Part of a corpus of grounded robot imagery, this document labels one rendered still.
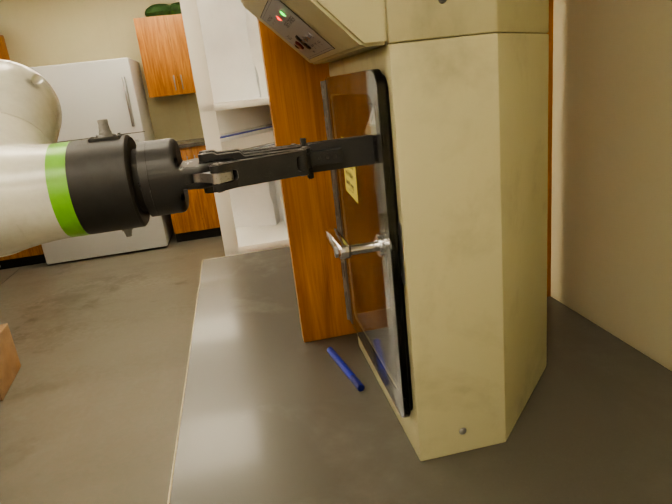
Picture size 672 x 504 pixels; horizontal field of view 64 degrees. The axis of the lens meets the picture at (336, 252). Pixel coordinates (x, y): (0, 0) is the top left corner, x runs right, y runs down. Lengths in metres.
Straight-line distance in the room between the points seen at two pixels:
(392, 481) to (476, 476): 0.10
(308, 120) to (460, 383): 0.48
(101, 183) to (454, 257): 0.36
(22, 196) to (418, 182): 0.37
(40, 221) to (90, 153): 0.08
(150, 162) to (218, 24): 1.42
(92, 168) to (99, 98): 4.98
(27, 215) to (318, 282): 0.54
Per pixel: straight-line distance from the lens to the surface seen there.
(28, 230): 0.57
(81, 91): 5.55
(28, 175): 0.56
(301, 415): 0.80
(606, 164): 1.00
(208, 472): 0.74
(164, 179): 0.54
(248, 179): 0.52
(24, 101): 0.65
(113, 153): 0.55
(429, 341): 0.62
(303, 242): 0.93
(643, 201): 0.94
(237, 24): 1.92
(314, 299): 0.97
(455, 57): 0.57
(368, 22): 0.54
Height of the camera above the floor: 1.38
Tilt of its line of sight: 17 degrees down
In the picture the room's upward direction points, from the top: 7 degrees counter-clockwise
